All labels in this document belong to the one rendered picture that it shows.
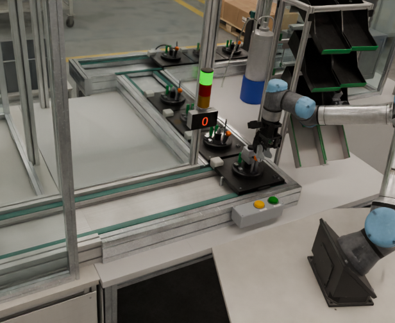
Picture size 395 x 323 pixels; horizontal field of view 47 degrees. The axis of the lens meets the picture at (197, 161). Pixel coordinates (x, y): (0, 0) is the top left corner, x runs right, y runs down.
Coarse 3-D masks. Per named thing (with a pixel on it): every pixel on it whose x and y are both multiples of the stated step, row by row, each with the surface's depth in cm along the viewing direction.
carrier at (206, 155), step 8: (216, 128) 220; (224, 128) 221; (200, 136) 223; (208, 136) 220; (216, 136) 216; (224, 136) 221; (232, 136) 226; (200, 144) 216; (208, 144) 214; (216, 144) 214; (224, 144) 214; (232, 144) 219; (240, 144) 220; (200, 152) 211; (208, 152) 211; (216, 152) 212; (224, 152) 213; (232, 152) 213; (208, 160) 206
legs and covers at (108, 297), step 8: (200, 256) 176; (208, 256) 179; (176, 264) 172; (184, 264) 174; (152, 272) 167; (160, 272) 169; (128, 280) 163; (136, 280) 165; (96, 288) 167; (104, 288) 159; (112, 288) 161; (104, 296) 162; (112, 296) 163; (104, 304) 165; (112, 304) 165; (104, 312) 167; (112, 312) 168; (104, 320) 170; (112, 320) 170
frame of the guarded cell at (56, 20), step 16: (48, 0) 104; (64, 48) 111; (64, 64) 114; (64, 80) 116; (64, 96) 118; (64, 112) 120; (64, 128) 123; (64, 144) 125; (64, 160) 128; (64, 176) 131; (64, 192) 134; (64, 208) 138; (32, 288) 147; (48, 288) 151
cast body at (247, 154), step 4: (244, 148) 195; (248, 148) 194; (252, 148) 194; (244, 152) 196; (248, 152) 193; (252, 152) 194; (240, 156) 200; (244, 156) 197; (248, 156) 194; (244, 160) 197; (248, 160) 195; (252, 160) 195; (248, 164) 195
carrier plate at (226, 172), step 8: (224, 160) 207; (232, 160) 207; (216, 168) 201; (224, 168) 201; (264, 168) 204; (224, 176) 196; (232, 176) 196; (264, 176) 199; (272, 176) 199; (280, 176) 200; (232, 184) 192; (240, 184) 192; (248, 184) 193; (256, 184) 193; (264, 184) 194; (272, 184) 195; (280, 184) 198; (240, 192) 188; (248, 192) 191
